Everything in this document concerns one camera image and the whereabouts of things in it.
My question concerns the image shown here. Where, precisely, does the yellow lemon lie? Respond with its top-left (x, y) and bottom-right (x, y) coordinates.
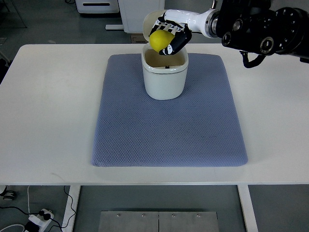
top-left (149, 30), bottom-right (175, 52)

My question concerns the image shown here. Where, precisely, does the caster wheel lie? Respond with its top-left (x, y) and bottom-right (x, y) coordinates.
top-left (0, 186), bottom-right (16, 201)

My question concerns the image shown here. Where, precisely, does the white cabinet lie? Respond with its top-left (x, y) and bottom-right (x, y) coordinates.
top-left (105, 0), bottom-right (165, 33)

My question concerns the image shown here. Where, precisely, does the blue textured mat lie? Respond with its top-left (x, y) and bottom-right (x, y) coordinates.
top-left (91, 53), bottom-right (248, 167)

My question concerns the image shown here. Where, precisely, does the cardboard box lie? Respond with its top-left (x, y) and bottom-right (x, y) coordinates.
top-left (130, 33), bottom-right (148, 44)

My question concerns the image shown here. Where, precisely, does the white right table leg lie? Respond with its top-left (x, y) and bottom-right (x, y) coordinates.
top-left (237, 184), bottom-right (258, 232)

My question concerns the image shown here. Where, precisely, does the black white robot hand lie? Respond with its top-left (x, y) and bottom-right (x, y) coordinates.
top-left (143, 8), bottom-right (219, 56)

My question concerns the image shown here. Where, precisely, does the white table leg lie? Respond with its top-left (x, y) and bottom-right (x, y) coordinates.
top-left (61, 185), bottom-right (81, 232)
top-left (237, 184), bottom-right (258, 232)

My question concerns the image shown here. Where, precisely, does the black floor cable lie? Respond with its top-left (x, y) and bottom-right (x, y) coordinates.
top-left (0, 185), bottom-right (77, 232)

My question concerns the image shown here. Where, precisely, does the white power strip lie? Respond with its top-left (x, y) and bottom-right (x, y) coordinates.
top-left (28, 209), bottom-right (54, 232)

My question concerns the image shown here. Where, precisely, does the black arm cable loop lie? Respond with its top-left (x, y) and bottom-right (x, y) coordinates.
top-left (239, 50), bottom-right (267, 69)

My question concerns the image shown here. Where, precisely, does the grey metal floor plate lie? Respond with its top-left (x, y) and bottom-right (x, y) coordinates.
top-left (98, 211), bottom-right (219, 232)

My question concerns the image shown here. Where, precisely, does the white left table leg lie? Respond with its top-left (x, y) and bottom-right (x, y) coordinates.
top-left (61, 185), bottom-right (81, 232)

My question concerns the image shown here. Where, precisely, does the white machine with black slot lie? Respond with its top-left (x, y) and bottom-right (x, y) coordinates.
top-left (75, 0), bottom-right (120, 14)

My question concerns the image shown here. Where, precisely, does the white floor cable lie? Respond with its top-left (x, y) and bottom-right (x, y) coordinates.
top-left (0, 185), bottom-right (32, 232)

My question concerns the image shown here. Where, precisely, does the white trash bin with lid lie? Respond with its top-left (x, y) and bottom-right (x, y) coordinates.
top-left (141, 10), bottom-right (189, 100)

